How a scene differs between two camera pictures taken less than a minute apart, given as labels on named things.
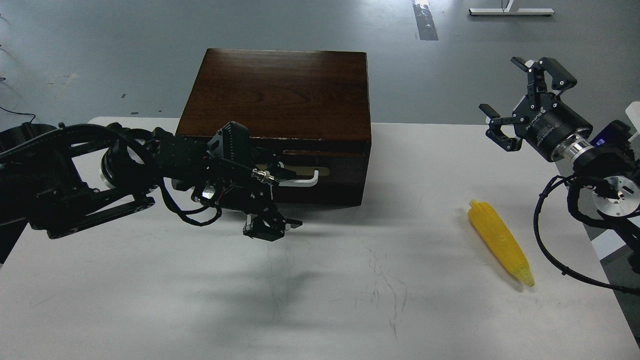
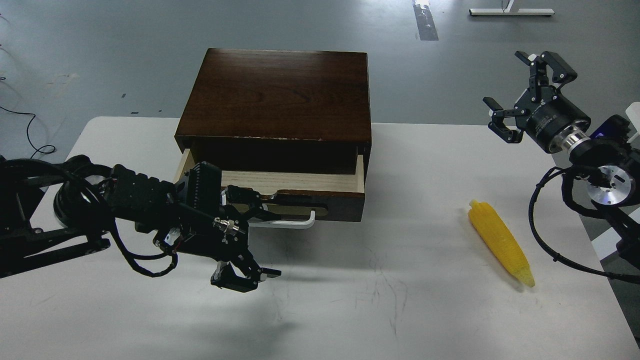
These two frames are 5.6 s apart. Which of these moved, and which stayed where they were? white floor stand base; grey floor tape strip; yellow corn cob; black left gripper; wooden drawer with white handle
Moved: black left gripper; wooden drawer with white handle
Stayed: white floor stand base; yellow corn cob; grey floor tape strip
